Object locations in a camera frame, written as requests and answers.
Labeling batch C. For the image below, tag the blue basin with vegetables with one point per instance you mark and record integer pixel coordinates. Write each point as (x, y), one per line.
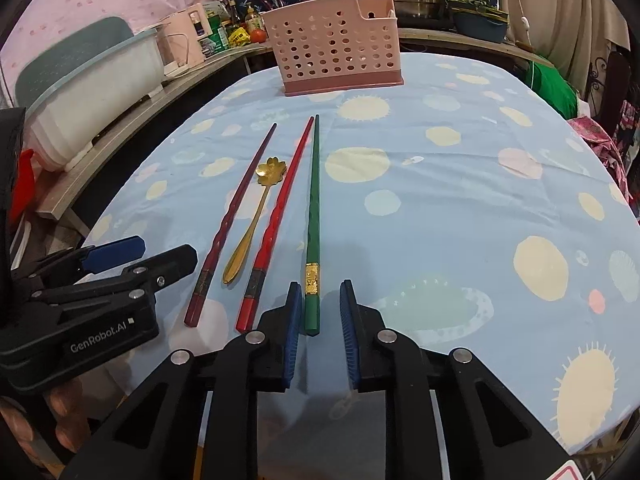
(479, 19)

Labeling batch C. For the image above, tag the beige curtain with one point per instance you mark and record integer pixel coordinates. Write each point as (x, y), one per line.
(572, 34)

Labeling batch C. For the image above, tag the bright red chopstick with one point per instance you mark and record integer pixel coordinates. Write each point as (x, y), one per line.
(245, 321)

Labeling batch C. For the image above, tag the gold flower spoon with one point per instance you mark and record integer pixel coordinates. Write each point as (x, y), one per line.
(268, 174)

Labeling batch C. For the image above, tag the red tomato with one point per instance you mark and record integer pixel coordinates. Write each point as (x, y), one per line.
(258, 36)

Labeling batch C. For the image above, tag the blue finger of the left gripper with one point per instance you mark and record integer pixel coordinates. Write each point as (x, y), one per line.
(141, 280)
(98, 259)

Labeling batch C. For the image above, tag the white dish rack blue lid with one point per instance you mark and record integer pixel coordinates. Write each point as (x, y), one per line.
(76, 88)

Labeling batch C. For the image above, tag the pink perforated utensil basket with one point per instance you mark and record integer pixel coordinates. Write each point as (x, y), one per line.
(335, 45)

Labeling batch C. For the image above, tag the light blue patterned tablecloth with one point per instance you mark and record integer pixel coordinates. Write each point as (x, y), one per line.
(460, 205)

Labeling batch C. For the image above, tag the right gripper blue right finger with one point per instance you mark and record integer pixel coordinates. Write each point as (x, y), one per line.
(349, 311)

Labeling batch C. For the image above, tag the oil bottle yellow cap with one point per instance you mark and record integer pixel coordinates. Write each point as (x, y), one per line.
(253, 20)

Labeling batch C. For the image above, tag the person's left hand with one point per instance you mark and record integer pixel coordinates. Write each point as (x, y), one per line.
(52, 428)

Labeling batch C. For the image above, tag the pink small appliance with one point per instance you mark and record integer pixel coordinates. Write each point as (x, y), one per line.
(179, 37)

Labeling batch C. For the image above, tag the green plastic bag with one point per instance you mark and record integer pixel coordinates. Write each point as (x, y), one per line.
(549, 85)

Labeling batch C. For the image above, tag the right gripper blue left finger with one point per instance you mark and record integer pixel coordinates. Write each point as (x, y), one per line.
(291, 314)

